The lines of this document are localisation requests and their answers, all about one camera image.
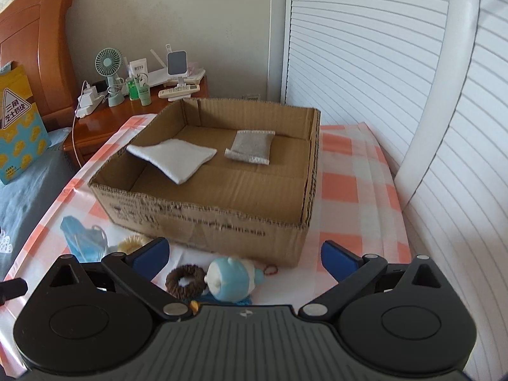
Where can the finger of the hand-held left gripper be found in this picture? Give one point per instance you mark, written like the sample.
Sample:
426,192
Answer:
12,289

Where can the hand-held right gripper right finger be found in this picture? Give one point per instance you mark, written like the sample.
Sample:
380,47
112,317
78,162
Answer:
339,260

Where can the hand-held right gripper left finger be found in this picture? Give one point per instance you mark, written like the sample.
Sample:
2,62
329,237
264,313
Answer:
153,256

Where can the brown fuzzy scrunchie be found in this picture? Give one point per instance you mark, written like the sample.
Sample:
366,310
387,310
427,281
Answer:
174,285

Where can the blue face mask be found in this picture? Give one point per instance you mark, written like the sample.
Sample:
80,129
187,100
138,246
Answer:
81,236

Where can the blue and white plush toy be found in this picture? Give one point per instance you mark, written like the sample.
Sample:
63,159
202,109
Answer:
230,280

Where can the cardboard box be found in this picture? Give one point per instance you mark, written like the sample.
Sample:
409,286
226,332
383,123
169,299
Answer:
222,206

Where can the white cloth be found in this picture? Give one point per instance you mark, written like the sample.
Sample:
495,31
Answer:
174,158

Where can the grey fabric pouch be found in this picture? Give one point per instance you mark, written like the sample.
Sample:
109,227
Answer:
250,147

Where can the orange checkered tablecloth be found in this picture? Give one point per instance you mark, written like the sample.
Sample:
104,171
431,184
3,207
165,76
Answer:
349,206

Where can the blue bedsheet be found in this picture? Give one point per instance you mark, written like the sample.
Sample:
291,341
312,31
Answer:
31,198

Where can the wooden nightstand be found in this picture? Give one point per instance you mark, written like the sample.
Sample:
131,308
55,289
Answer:
115,121

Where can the green cosmetic tube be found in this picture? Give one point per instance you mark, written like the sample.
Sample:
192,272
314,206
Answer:
144,94

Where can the white power strip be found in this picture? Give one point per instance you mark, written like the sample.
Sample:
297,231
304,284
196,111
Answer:
89,107

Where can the yellow and blue paper bag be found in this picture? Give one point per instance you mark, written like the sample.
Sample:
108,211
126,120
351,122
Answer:
20,127

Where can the white remote control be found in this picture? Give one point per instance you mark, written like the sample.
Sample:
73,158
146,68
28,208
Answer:
178,90

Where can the green sanitizer bottle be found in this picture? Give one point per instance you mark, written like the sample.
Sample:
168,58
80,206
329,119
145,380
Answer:
133,89

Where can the white charger plug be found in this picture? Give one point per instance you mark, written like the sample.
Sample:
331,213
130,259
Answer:
88,94

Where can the white router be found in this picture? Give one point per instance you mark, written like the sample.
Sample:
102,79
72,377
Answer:
158,77

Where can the white cosmetic tube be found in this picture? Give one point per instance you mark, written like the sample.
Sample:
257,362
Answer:
139,68

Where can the white phone stand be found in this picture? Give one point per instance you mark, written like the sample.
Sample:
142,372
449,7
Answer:
177,63

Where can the green handheld fan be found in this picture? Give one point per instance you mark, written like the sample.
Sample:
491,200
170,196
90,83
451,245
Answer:
108,63

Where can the white louvered wardrobe door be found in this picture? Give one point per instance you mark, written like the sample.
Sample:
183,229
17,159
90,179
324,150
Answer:
357,39

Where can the wooden bed headboard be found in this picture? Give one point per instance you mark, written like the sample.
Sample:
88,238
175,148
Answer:
35,47

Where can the white wall socket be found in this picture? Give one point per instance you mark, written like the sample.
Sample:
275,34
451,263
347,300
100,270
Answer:
251,97

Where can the white curved frame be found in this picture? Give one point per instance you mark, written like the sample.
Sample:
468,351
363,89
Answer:
444,87

